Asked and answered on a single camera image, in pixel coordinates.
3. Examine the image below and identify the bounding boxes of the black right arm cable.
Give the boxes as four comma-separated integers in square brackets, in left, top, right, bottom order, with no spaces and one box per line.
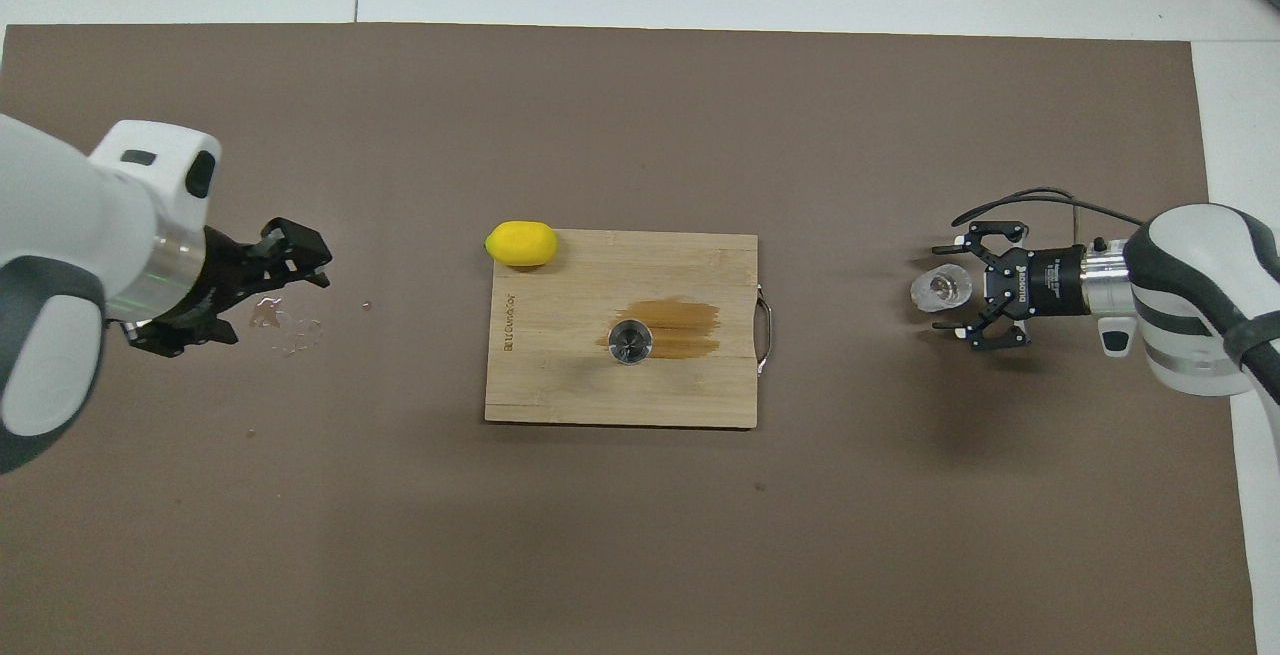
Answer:
[950,187,1147,246]

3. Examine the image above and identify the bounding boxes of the steel jigger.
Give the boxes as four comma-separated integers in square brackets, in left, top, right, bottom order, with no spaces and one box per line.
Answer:
[609,318,654,366]

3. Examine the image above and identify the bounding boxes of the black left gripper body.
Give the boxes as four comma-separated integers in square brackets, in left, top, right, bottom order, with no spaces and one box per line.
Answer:
[159,226,272,322]

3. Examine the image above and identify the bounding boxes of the spilled water drops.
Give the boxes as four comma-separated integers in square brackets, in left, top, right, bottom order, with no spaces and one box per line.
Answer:
[248,295,326,356]

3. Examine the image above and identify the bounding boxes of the yellow lemon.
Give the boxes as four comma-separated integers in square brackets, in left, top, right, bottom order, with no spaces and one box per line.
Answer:
[485,220,559,268]

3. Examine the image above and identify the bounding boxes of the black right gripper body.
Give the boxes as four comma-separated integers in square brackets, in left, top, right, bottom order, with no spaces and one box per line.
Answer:
[984,244,1092,319]

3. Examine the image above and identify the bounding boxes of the brown table mat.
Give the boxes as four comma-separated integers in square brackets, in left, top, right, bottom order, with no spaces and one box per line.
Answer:
[0,23,1259,655]

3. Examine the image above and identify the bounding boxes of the wooden cutting board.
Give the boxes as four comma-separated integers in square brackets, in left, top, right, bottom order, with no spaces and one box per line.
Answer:
[485,230,774,430]

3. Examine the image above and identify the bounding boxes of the clear glass cup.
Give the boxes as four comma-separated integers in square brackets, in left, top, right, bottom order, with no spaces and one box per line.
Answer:
[908,265,973,314]

